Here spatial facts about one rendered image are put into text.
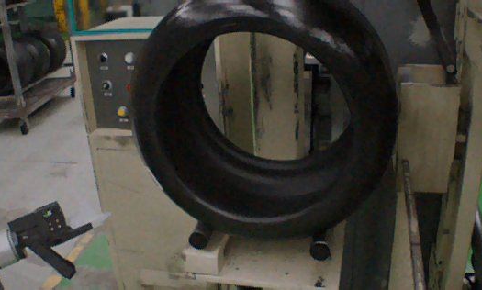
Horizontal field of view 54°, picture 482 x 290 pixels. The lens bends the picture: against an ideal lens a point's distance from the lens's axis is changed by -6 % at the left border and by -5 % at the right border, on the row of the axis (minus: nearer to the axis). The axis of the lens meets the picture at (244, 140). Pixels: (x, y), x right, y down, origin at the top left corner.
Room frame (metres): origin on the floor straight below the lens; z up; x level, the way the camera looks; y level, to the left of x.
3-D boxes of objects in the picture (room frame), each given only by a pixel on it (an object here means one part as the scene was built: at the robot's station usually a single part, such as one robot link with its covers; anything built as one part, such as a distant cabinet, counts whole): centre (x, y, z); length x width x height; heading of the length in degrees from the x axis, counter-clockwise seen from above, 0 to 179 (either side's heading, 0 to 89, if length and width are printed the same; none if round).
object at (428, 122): (1.21, -0.48, 1.05); 0.20 x 0.15 x 0.30; 165
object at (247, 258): (1.09, -0.06, 0.80); 0.37 x 0.36 x 0.02; 75
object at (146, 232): (1.82, 0.28, 0.63); 0.56 x 0.41 x 1.27; 75
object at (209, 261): (1.13, 0.08, 0.84); 0.36 x 0.09 x 0.06; 165
